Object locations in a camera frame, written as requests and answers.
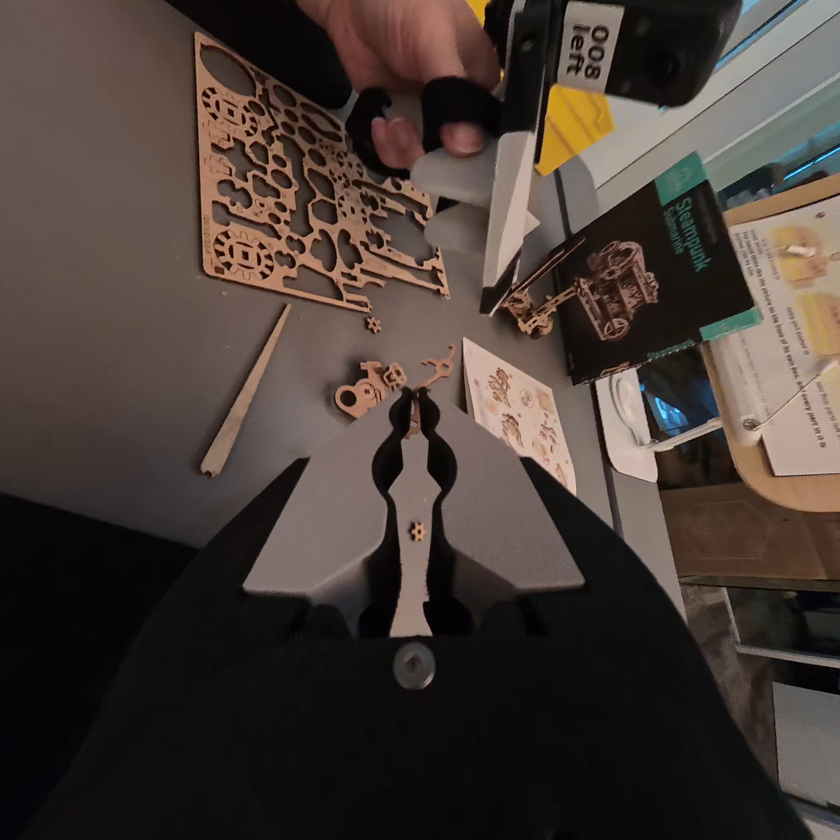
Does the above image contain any white desk stand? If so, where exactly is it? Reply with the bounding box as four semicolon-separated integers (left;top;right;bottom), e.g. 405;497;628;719
594;366;724;484

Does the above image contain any laser-cut wooden parts sheet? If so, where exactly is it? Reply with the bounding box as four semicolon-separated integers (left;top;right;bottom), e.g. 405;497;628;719
193;31;452;315

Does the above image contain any open instruction booklet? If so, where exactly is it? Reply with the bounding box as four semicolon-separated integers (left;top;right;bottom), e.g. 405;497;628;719
461;336;578;497

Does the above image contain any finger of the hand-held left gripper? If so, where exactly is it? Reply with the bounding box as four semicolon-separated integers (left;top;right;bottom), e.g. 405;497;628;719
480;130;547;317

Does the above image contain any yellow plastic bin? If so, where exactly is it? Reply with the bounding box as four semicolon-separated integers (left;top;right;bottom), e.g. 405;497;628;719
482;0;616;177

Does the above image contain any black wrist rest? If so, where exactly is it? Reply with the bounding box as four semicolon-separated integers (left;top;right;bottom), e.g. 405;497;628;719
164;0;352;111

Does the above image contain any partly built wooden model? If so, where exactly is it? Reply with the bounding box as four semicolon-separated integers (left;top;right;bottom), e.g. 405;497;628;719
497;235;589;340

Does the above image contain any black model kit box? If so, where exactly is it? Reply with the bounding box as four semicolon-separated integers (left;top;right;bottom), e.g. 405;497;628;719
548;151;765;387

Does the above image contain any glass window panel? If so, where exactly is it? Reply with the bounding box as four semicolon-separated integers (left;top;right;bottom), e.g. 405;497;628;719
594;0;840;198

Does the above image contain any person's left hand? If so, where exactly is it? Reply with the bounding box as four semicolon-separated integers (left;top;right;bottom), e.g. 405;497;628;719
298;0;503;170

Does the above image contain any thin wooden stick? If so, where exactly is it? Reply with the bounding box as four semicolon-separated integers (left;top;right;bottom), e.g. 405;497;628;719
200;303;293;478

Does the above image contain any tiny wooden hook part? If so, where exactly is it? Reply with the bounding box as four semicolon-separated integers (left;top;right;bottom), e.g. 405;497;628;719
402;343;458;439

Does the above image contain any printed instruction board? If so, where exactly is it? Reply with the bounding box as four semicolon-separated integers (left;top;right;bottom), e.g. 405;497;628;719
699;189;840;514

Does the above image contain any small wooden gear assembly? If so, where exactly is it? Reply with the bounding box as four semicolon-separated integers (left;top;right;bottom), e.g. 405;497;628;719
333;360;408;419

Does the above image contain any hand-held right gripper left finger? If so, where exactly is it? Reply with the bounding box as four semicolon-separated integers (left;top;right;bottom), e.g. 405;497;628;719
241;387;416;636

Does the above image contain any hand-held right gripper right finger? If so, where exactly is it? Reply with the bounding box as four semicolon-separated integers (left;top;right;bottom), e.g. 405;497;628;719
420;387;586;636

